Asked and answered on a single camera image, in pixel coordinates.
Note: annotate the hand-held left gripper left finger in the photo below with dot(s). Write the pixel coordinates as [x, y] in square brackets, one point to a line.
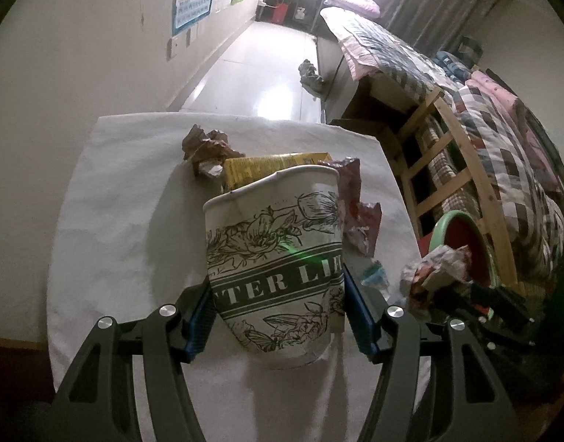
[201, 317]

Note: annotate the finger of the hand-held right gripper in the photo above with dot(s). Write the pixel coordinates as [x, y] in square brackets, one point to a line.
[466, 308]
[498, 304]

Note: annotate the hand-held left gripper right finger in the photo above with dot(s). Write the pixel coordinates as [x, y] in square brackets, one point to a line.
[358, 313]

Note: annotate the red white wrapper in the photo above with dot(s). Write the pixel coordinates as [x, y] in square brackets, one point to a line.
[434, 269]

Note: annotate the green basin with red inside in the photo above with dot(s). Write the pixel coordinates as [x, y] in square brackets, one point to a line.
[466, 235]

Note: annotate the floral print paper cup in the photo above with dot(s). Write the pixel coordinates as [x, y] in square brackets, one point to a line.
[273, 258]

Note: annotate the maroon snack wrapper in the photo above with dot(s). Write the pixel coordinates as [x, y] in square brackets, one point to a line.
[355, 184]

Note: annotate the multicolour checked quilt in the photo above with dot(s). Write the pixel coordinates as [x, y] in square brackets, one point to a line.
[507, 161]

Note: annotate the striped mattress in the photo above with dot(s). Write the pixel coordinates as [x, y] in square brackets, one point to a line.
[443, 161]

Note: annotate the yellow snack packet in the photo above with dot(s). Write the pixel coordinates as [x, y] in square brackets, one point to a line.
[263, 168]

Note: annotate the crumpled brown paper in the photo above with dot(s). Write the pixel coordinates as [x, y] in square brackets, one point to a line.
[208, 147]

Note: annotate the pink dotted blanket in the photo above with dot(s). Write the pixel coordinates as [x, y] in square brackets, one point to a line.
[503, 96]

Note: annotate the cloth heap on floor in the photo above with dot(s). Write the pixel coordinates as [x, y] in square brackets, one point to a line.
[312, 76]

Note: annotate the folded blue clothes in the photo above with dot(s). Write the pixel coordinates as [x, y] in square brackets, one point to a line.
[450, 62]

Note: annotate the dark plaid bag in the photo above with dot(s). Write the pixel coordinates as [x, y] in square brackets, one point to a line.
[469, 48]

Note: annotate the blue plaid bed quilt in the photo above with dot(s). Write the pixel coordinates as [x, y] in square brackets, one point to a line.
[383, 46]

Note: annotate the white jug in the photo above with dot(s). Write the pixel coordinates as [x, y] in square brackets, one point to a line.
[302, 11]

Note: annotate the grey curtain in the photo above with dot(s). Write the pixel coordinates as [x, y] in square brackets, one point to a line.
[438, 0]

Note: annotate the red container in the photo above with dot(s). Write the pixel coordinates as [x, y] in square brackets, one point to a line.
[280, 12]

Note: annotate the wooden bed rail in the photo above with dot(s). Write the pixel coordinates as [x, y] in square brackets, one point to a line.
[466, 147]

